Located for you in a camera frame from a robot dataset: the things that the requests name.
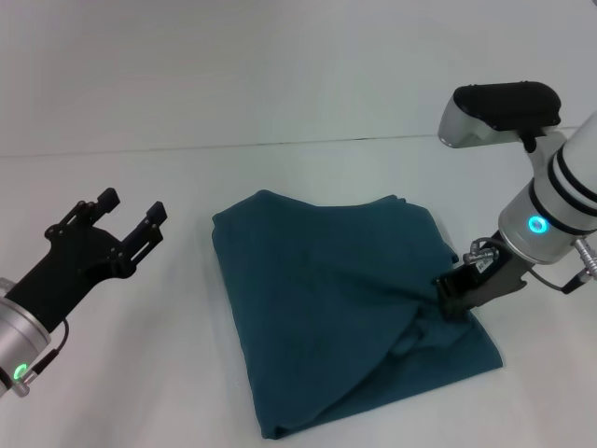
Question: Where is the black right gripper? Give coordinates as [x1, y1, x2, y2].
[436, 242, 531, 322]

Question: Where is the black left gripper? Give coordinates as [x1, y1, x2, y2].
[4, 187, 169, 332]

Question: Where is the teal FREE print t-shirt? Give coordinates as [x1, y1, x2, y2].
[210, 188, 505, 428]

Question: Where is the small silver wrist stud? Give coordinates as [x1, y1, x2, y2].
[462, 238, 501, 267]

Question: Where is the right arm connector cable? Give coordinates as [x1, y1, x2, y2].
[525, 269, 584, 296]

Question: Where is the arm connector cable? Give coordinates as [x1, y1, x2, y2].
[12, 318, 71, 399]
[525, 269, 584, 296]

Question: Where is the left arm connector cable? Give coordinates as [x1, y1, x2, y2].
[12, 318, 71, 399]

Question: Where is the silver right camera mount bracket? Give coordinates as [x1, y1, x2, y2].
[521, 129, 569, 184]

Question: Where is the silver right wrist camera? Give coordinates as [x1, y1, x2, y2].
[437, 81, 562, 150]

